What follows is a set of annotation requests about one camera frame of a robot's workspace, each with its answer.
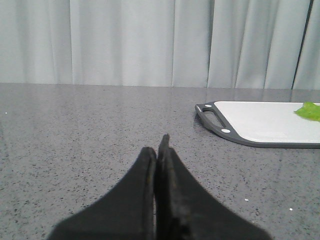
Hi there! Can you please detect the green lettuce leaf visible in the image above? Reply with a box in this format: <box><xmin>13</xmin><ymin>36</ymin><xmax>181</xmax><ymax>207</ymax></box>
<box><xmin>294</xmin><ymin>101</ymin><xmax>320</xmax><ymax>122</ymax></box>

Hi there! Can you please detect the white cutting board grey rim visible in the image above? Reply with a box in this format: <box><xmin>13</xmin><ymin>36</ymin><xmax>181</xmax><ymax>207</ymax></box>
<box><xmin>195</xmin><ymin>100</ymin><xmax>320</xmax><ymax>149</ymax></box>

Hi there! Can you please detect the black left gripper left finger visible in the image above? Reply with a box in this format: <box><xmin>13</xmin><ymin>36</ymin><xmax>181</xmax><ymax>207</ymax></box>
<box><xmin>48</xmin><ymin>147</ymin><xmax>156</xmax><ymax>240</ymax></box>

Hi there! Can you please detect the white pleated curtain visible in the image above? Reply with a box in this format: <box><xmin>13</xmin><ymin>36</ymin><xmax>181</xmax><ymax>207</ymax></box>
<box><xmin>0</xmin><ymin>0</ymin><xmax>320</xmax><ymax>90</ymax></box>

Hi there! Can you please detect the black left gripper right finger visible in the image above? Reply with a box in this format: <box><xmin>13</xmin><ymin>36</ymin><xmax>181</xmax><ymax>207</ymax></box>
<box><xmin>154</xmin><ymin>134</ymin><xmax>271</xmax><ymax>240</ymax></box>

